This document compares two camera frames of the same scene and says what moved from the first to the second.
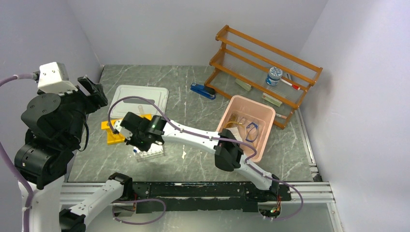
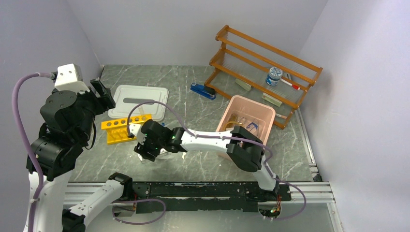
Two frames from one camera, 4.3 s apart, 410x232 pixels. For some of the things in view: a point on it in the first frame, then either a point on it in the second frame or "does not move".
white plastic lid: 159,96 does not move
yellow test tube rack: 113,138 does not move
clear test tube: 139,107 does not move
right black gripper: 144,148 to 143,150
